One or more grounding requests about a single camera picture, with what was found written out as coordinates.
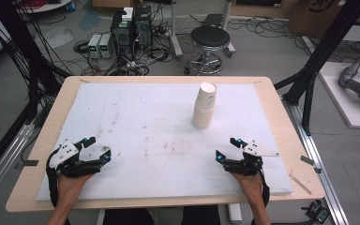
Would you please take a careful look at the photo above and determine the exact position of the black computer tower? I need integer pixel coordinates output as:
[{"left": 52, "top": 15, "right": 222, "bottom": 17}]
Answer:
[
  {"left": 133, "top": 5, "right": 154, "bottom": 49},
  {"left": 110, "top": 10, "right": 136, "bottom": 61}
]

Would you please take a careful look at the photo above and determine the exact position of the white box on computer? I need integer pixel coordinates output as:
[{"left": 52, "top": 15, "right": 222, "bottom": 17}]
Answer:
[{"left": 121, "top": 7, "right": 135, "bottom": 23}]

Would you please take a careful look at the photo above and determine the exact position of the small green circuit board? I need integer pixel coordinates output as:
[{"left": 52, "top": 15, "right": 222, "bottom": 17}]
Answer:
[{"left": 301, "top": 200, "right": 331, "bottom": 225}]

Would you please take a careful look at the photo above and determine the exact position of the black tape strip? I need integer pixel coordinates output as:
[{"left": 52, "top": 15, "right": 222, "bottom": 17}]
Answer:
[
  {"left": 300, "top": 155, "right": 323, "bottom": 174},
  {"left": 14, "top": 159, "right": 40, "bottom": 171}
]

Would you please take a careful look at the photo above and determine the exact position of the person's right hand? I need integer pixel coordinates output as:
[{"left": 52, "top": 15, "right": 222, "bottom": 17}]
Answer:
[{"left": 229, "top": 171, "right": 264, "bottom": 202}]

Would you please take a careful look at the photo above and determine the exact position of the person's leg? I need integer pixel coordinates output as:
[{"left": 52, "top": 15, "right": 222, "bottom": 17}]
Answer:
[
  {"left": 181, "top": 204, "right": 221, "bottom": 225},
  {"left": 102, "top": 207, "right": 156, "bottom": 225}
]

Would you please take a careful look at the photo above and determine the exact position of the thin wooden stick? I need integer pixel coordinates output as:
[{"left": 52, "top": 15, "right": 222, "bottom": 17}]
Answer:
[{"left": 288, "top": 172, "right": 313, "bottom": 196}]

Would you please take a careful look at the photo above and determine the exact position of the grey desk leg stand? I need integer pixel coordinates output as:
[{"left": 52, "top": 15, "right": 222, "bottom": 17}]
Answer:
[
  {"left": 168, "top": 0, "right": 185, "bottom": 61},
  {"left": 220, "top": 0, "right": 236, "bottom": 58}
]

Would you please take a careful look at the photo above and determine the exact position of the white platform board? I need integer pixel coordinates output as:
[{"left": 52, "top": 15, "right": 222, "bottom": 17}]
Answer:
[{"left": 318, "top": 61, "right": 360, "bottom": 130}]

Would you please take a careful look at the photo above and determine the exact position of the white foam mat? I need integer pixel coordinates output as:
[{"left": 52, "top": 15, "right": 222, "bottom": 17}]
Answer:
[{"left": 35, "top": 82, "right": 294, "bottom": 203}]

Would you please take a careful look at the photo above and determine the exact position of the white table leg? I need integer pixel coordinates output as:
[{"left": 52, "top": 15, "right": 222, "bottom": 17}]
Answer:
[{"left": 227, "top": 202, "right": 244, "bottom": 225}]

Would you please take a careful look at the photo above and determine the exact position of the grey power supply unit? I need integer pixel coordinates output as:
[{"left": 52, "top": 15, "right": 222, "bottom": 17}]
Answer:
[
  {"left": 87, "top": 33, "right": 103, "bottom": 59},
  {"left": 98, "top": 33, "right": 113, "bottom": 60}
]

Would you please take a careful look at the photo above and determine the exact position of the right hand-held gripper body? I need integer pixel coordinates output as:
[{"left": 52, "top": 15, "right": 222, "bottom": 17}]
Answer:
[{"left": 223, "top": 140, "right": 280, "bottom": 177}]

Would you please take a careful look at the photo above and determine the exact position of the aluminium floor rail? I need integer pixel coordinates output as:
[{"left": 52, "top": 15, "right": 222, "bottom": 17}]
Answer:
[
  {"left": 281, "top": 96, "right": 351, "bottom": 225},
  {"left": 0, "top": 122, "right": 36, "bottom": 208}
]

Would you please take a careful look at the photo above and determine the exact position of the white round table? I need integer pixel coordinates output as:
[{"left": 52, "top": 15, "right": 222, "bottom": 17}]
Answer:
[{"left": 16, "top": 0, "right": 73, "bottom": 14}]

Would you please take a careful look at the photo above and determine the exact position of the person's right leg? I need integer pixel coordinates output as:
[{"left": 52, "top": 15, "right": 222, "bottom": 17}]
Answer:
[{"left": 181, "top": 204, "right": 221, "bottom": 225}]

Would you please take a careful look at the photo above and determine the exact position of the person's left hand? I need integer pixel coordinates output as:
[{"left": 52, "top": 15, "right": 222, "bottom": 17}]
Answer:
[{"left": 55, "top": 172, "right": 96, "bottom": 204}]

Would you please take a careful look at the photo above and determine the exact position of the tangle of floor cables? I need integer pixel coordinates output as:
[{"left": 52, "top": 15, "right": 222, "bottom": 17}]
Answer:
[{"left": 72, "top": 27, "right": 173, "bottom": 77}]

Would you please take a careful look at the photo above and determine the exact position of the light wooden table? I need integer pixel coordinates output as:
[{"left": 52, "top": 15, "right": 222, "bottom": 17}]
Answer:
[{"left": 5, "top": 75, "right": 326, "bottom": 214}]

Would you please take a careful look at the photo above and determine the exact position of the brown cardboard box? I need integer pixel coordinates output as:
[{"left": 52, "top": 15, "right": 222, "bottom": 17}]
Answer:
[{"left": 288, "top": 0, "right": 360, "bottom": 39}]

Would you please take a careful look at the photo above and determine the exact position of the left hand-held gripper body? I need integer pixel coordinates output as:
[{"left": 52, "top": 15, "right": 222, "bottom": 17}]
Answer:
[{"left": 45, "top": 139, "right": 107, "bottom": 179}]

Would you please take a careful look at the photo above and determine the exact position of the black metal frame post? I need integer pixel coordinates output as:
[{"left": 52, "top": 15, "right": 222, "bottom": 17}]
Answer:
[
  {"left": 274, "top": 0, "right": 360, "bottom": 136},
  {"left": 0, "top": 0, "right": 64, "bottom": 127}
]

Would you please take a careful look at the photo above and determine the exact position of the stack of white paper cups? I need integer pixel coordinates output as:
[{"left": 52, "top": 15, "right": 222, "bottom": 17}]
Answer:
[{"left": 191, "top": 81, "right": 218, "bottom": 130}]

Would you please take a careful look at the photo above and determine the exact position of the black round stool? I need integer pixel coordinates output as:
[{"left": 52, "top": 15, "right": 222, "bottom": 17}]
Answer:
[{"left": 183, "top": 25, "right": 233, "bottom": 77}]

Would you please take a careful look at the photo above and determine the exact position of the person's left leg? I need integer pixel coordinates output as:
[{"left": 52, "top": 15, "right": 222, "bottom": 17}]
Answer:
[{"left": 102, "top": 207, "right": 156, "bottom": 225}]

